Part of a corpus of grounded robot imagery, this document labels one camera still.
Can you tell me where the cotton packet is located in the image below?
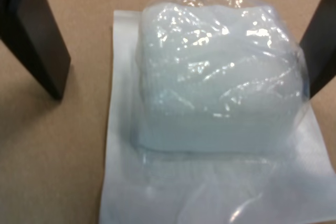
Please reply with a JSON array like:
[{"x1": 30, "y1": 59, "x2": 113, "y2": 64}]
[{"x1": 99, "y1": 0, "x2": 336, "y2": 224}]

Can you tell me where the brown cardboard sheet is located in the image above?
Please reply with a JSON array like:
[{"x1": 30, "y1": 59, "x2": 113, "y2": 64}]
[{"x1": 0, "y1": 0, "x2": 336, "y2": 224}]

